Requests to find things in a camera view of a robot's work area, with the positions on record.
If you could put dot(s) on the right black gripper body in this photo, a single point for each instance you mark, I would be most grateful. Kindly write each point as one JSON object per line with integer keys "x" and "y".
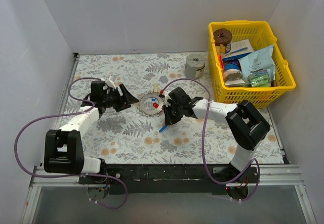
{"x": 168, "y": 108}

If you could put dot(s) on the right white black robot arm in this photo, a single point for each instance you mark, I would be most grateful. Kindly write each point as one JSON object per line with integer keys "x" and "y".
{"x": 246, "y": 123}

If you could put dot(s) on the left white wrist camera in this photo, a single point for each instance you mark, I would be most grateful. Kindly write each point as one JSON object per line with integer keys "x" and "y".
{"x": 110, "y": 82}

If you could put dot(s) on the aluminium frame rail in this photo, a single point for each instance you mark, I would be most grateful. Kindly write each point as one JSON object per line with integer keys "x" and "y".
{"x": 253, "y": 175}

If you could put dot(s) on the brown lidded can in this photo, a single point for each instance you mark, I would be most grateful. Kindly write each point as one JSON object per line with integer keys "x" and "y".
{"x": 223, "y": 39}

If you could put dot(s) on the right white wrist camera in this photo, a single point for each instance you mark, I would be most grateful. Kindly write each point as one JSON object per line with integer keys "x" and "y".
{"x": 165, "y": 96}

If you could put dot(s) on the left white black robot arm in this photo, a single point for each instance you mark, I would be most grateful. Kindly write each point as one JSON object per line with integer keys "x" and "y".
{"x": 63, "y": 147}

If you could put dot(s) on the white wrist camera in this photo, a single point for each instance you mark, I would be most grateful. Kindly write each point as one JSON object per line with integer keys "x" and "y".
{"x": 110, "y": 82}
{"x": 165, "y": 96}

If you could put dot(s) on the blue cassava chips bag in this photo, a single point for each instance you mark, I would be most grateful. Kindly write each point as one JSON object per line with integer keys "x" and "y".
{"x": 258, "y": 60}

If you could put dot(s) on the yellow plastic basket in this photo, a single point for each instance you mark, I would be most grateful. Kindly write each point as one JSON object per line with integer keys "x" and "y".
{"x": 260, "y": 35}

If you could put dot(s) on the green snack packet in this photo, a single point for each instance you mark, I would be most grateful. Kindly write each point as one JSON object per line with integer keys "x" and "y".
{"x": 259, "y": 79}

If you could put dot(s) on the white blue box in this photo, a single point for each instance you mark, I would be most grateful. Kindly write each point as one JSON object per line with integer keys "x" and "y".
{"x": 240, "y": 47}

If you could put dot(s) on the red tagged key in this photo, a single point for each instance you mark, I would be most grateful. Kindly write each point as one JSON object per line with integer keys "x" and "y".
{"x": 155, "y": 105}

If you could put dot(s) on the floral table mat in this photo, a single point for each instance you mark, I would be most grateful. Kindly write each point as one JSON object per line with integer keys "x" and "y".
{"x": 132, "y": 138}

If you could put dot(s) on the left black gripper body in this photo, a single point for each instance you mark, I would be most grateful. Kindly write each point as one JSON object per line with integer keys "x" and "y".
{"x": 120, "y": 99}

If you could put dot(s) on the large silver keyring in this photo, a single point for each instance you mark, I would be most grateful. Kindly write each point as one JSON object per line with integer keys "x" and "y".
{"x": 145, "y": 104}

